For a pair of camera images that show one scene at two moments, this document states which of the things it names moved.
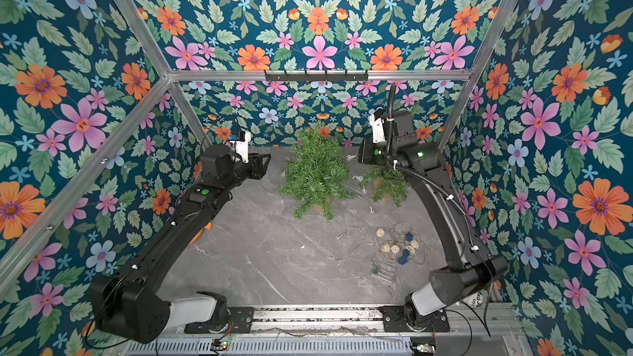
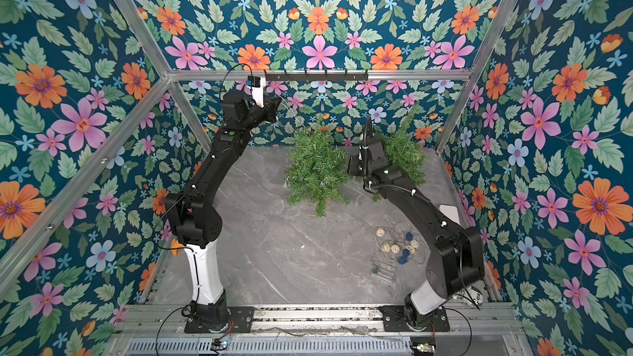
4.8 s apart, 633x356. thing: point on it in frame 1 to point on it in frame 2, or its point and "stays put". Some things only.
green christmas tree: [316, 170] stays put
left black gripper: [255, 167] to [269, 111]
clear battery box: [384, 272] stays put
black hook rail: [316, 77] stays put
